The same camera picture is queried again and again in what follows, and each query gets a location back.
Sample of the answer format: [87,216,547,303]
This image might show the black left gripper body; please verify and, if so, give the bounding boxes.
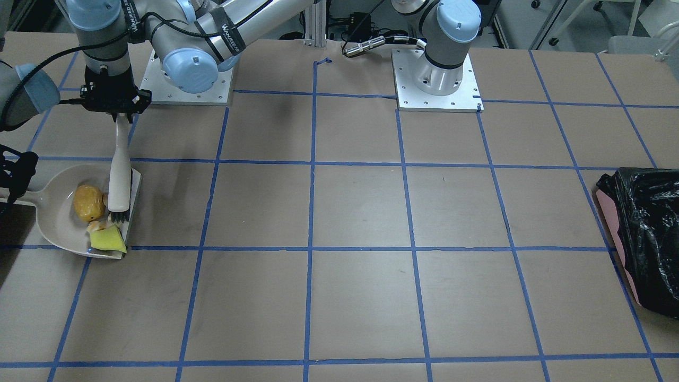
[80,68,151,116]

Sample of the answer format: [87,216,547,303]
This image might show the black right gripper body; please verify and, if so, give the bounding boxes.
[1,145,39,205]

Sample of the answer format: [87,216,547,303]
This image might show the beige dustpan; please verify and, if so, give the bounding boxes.
[15,162,141,259]

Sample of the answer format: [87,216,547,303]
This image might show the beige hand brush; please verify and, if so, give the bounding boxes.
[107,114,133,223]

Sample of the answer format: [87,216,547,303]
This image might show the yellow sponge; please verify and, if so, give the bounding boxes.
[88,225,128,254]

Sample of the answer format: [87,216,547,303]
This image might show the croissant bread piece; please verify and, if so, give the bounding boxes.
[86,193,114,233]

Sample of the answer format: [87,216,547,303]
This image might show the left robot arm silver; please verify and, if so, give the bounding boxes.
[65,1,482,119]

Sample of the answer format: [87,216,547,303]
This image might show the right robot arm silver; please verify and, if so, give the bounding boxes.
[2,62,60,205]

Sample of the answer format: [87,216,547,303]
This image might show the bin with black bag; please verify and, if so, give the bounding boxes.
[596,167,678,319]

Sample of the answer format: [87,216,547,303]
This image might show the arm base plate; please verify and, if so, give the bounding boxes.
[140,48,239,106]
[392,49,484,113]

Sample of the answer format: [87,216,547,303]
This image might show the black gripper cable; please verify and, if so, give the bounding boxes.
[11,13,213,101]

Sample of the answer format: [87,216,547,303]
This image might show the aluminium frame post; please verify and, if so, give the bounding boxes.
[303,1,327,50]

